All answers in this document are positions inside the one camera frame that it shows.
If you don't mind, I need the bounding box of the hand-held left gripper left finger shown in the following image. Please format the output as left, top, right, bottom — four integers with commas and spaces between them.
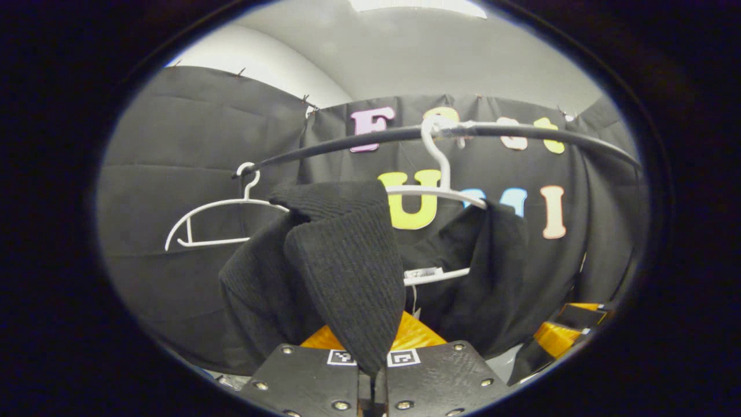
239, 324, 374, 417

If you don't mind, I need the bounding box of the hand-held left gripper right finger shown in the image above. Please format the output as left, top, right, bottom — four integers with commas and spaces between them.
373, 311, 513, 417

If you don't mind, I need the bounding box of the black knit garment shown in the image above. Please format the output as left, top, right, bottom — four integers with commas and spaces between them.
219, 181, 530, 377

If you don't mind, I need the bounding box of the white plastic hanger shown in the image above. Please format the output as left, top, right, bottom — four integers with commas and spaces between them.
164, 162, 290, 252
385, 114, 488, 287

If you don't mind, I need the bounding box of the black clothes rack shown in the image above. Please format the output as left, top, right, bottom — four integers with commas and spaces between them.
232, 122, 642, 179

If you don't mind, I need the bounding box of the black backdrop cloth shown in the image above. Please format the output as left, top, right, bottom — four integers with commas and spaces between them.
97, 65, 649, 371

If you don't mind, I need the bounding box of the large ceiling light panel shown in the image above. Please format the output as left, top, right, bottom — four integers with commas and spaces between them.
347, 0, 488, 19

